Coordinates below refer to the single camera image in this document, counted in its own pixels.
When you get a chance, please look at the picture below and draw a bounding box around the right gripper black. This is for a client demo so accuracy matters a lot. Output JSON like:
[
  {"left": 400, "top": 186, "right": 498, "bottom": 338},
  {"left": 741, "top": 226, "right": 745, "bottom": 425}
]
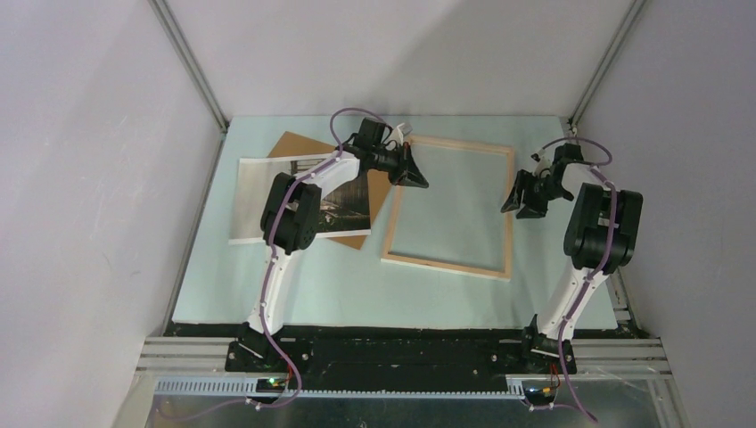
[{"left": 501, "top": 169, "right": 571, "bottom": 219}]

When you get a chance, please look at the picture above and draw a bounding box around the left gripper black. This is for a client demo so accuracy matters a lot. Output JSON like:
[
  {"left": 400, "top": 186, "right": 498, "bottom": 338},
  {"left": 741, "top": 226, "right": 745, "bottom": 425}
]
[{"left": 372, "top": 143, "right": 429, "bottom": 189}]

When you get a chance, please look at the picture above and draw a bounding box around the white wooden picture frame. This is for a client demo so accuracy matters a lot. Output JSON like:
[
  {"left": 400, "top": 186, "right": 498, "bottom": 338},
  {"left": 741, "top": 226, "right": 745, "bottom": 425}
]
[{"left": 381, "top": 136, "right": 515, "bottom": 281}]

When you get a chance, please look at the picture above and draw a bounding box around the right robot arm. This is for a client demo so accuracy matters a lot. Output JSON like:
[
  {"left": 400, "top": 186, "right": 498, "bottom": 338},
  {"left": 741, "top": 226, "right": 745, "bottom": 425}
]
[{"left": 501, "top": 136, "right": 644, "bottom": 373}]

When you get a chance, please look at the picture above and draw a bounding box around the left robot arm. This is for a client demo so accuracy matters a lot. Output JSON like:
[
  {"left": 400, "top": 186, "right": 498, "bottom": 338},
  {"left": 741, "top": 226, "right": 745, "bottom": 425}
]
[{"left": 234, "top": 118, "right": 429, "bottom": 372}]

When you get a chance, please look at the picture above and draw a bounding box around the black and white photo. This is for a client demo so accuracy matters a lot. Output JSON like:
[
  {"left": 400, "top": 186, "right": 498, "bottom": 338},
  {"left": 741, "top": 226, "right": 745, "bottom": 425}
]
[{"left": 228, "top": 153, "right": 371, "bottom": 244}]

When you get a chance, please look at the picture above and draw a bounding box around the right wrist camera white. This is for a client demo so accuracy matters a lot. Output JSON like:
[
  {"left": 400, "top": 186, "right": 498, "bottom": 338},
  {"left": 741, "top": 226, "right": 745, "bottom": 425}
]
[{"left": 530, "top": 152, "right": 552, "bottom": 176}]

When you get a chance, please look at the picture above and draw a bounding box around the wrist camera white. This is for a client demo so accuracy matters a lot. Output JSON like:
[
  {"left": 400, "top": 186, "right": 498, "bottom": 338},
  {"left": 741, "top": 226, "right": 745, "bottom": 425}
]
[
  {"left": 530, "top": 152, "right": 552, "bottom": 176},
  {"left": 390, "top": 123, "right": 413, "bottom": 145}
]

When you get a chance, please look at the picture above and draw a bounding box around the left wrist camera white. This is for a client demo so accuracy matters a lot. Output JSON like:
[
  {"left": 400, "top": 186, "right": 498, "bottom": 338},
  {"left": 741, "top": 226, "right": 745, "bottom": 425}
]
[{"left": 390, "top": 123, "right": 413, "bottom": 145}]

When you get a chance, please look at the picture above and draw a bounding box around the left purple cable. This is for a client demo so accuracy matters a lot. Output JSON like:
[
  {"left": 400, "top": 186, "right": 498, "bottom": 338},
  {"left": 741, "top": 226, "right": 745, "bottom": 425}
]
[{"left": 250, "top": 108, "right": 391, "bottom": 411}]

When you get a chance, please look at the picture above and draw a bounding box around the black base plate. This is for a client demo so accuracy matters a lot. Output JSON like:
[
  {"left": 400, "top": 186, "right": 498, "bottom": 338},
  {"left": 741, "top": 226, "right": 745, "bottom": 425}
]
[{"left": 225, "top": 324, "right": 577, "bottom": 392}]

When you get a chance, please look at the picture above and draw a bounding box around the white cable duct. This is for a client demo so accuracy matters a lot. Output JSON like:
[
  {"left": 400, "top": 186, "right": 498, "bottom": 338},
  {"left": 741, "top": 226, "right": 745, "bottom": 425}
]
[{"left": 154, "top": 376, "right": 525, "bottom": 400}]

